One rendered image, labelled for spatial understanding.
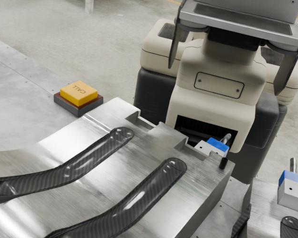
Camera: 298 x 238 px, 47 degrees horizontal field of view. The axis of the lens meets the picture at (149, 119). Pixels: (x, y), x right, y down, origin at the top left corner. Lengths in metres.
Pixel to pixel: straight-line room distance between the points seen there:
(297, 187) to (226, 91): 0.38
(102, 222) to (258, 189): 0.28
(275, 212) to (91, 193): 0.29
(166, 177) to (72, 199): 0.15
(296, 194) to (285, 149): 1.70
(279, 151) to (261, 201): 1.66
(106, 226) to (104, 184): 0.08
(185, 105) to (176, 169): 0.37
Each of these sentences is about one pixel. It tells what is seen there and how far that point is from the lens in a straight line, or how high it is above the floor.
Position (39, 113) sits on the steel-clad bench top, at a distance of 0.77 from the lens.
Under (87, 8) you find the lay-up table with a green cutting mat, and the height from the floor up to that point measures 0.05.
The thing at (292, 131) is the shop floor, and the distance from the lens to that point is 2.48.
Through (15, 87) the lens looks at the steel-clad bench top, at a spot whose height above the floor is 0.80.
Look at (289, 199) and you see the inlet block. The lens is 0.59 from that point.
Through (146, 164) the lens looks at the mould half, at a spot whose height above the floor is 0.89.
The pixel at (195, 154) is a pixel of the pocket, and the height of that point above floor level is 0.87.
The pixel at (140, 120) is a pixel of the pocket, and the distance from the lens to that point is 0.64.
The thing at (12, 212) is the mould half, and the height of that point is 0.93.
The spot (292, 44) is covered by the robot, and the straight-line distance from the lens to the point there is 0.73.
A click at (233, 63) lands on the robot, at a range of 0.89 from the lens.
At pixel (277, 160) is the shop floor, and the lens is 2.16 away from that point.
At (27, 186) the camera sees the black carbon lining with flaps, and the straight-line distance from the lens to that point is 0.47.
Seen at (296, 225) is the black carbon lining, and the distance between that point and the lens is 0.59.
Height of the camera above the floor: 1.25
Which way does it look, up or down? 36 degrees down
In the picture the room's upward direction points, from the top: 11 degrees clockwise
